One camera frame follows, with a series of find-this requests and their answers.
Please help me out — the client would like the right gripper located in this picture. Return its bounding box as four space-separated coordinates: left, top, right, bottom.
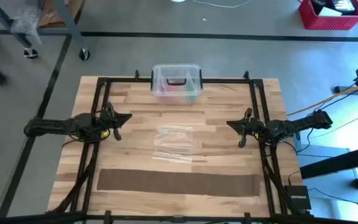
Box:
226 108 264 148

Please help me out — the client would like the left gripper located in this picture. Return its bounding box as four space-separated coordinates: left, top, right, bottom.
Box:
99 101 133 141

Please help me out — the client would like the clear zip plastic bag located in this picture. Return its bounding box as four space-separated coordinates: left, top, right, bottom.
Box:
152 124 195 164

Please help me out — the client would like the clear plastic storage box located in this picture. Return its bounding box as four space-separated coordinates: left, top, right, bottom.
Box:
150 63 203 105

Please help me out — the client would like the brown elastic bandage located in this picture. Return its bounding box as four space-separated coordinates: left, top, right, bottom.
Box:
96 168 262 197

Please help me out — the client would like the green bandage roll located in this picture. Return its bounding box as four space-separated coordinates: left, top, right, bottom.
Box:
187 78 199 103

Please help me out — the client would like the grey metal cart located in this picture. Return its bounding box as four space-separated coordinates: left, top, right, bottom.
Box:
0 0 91 62

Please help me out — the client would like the brown cardboard sheet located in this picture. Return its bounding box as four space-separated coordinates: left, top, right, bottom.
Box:
38 0 85 29

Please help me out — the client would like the crumpled clear plastic wrap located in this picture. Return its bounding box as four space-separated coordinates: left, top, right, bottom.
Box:
10 4 43 46

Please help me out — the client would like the red plastic crate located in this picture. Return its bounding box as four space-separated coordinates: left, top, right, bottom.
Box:
298 0 358 31

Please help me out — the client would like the white paper sheet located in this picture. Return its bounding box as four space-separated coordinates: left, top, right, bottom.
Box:
318 6 343 17

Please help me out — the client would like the black electronics box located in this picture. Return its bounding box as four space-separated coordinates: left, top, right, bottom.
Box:
310 0 357 16

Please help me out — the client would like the black cable yellow tag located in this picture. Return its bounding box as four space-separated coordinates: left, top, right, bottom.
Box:
61 127 111 147
252 132 298 155

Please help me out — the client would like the black Netgear network switch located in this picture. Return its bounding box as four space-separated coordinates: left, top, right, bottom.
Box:
283 185 312 210

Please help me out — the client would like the black metal table frame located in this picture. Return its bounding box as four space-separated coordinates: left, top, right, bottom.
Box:
0 70 358 224

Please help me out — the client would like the thin yellow cable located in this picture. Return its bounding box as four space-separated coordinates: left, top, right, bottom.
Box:
309 112 358 139

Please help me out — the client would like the thick yellow cable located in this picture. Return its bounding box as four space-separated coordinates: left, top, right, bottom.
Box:
287 80 358 117

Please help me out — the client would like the black desk frame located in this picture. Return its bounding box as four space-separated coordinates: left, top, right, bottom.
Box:
299 67 358 191

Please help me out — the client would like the white floor cable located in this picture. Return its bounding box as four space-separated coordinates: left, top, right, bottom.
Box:
192 0 252 9

